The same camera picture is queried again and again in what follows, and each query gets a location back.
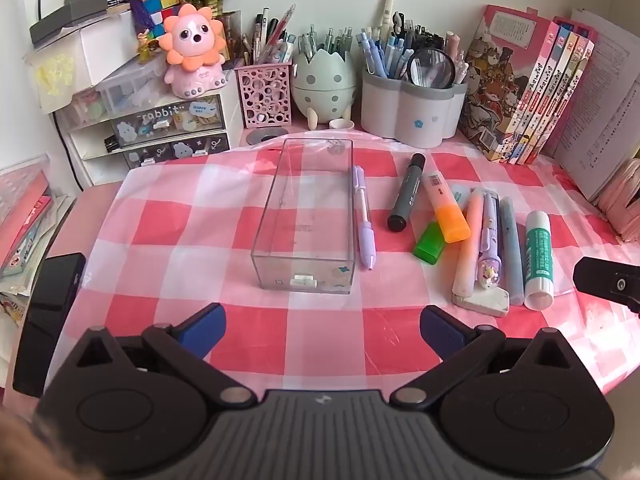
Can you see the green egg pen holder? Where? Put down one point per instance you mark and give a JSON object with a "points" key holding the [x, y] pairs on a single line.
{"points": [[325, 85]]}

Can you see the pink book pile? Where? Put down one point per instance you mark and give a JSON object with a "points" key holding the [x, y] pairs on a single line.
{"points": [[20, 210]]}

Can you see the pens in white holder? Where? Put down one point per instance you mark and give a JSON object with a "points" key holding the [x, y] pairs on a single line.
{"points": [[385, 50]]}

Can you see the purple mechanical pencil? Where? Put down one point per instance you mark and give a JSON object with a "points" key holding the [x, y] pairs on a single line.
{"points": [[366, 240]]}

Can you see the white cardboard box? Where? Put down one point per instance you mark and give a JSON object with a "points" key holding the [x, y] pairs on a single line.
{"points": [[100, 45]]}

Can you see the pink perforated pen holder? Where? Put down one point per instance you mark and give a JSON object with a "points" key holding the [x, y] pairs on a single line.
{"points": [[265, 95]]}

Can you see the blue spine comic book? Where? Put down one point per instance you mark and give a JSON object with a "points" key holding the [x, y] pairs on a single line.
{"points": [[542, 90]]}

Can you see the yellow spine comic book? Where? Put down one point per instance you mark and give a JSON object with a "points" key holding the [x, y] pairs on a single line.
{"points": [[552, 90]]}

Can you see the orange highlighter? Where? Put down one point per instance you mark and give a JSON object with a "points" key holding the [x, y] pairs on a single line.
{"points": [[450, 215]]}

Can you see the white tape roll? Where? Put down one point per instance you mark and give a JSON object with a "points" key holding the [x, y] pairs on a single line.
{"points": [[341, 124]]}

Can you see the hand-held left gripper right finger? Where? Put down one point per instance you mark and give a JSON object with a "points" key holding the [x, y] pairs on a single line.
{"points": [[441, 327]]}

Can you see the pens in pink holder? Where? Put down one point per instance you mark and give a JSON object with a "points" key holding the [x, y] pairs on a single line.
{"points": [[272, 35]]}

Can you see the black magnifying glass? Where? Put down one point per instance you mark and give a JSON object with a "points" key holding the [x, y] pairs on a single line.
{"points": [[432, 67]]}

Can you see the white drawer organizer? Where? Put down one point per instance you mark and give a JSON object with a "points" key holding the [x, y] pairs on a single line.
{"points": [[230, 115]]}

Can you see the light blue pen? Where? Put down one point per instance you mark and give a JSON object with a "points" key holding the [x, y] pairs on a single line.
{"points": [[512, 255]]}

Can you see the red checkered tablecloth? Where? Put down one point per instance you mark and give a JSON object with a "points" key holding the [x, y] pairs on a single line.
{"points": [[200, 260]]}

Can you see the clear storage box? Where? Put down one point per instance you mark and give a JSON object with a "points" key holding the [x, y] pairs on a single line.
{"points": [[125, 90]]}

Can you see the clear bag yellow pieces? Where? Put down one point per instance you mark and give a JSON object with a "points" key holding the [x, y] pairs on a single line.
{"points": [[52, 72]]}

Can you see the pink notebook stack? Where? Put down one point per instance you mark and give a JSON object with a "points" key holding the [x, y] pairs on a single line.
{"points": [[625, 200]]}

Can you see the purple cartoon pen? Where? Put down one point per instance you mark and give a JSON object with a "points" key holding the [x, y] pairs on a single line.
{"points": [[487, 240]]}

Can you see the small toy figurine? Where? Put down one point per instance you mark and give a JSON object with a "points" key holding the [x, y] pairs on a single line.
{"points": [[147, 45]]}

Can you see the black marker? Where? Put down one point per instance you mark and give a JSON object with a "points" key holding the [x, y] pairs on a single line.
{"points": [[407, 190]]}

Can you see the white eraser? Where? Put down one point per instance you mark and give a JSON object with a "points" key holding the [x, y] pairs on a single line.
{"points": [[487, 305]]}

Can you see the clear plastic stationery box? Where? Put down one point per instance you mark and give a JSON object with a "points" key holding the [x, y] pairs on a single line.
{"points": [[305, 220]]}

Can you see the person's left forearm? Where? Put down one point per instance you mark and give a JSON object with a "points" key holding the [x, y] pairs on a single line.
{"points": [[20, 445]]}

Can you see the grey flat box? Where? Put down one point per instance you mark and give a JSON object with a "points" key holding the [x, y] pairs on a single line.
{"points": [[55, 27]]}

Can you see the open text book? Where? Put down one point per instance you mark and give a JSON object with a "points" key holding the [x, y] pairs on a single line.
{"points": [[600, 110]]}

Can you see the pink lion toy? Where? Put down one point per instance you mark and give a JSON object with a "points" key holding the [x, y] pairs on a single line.
{"points": [[192, 40]]}

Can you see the black phone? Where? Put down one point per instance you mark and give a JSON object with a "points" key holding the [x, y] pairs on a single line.
{"points": [[47, 320]]}

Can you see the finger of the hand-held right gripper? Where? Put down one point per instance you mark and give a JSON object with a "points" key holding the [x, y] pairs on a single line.
{"points": [[607, 282]]}

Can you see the pencil lead refill case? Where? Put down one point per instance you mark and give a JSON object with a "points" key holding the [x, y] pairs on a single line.
{"points": [[460, 199]]}

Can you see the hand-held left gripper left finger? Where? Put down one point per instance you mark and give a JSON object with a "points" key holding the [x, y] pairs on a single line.
{"points": [[205, 327]]}

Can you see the green highlighter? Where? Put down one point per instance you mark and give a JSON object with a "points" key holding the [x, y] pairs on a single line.
{"points": [[430, 245]]}

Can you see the pens in egg holder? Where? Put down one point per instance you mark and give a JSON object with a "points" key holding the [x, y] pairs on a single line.
{"points": [[330, 40]]}

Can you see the peach pastel pen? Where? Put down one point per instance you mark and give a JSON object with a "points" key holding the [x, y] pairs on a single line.
{"points": [[467, 250]]}

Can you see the row of pink books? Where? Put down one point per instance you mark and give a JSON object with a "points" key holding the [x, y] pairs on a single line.
{"points": [[500, 75]]}

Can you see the white green glue stick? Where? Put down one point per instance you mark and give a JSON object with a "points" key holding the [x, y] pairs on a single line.
{"points": [[539, 255]]}

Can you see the white flower-shaped pen holder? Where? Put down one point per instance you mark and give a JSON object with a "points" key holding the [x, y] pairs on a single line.
{"points": [[400, 110]]}

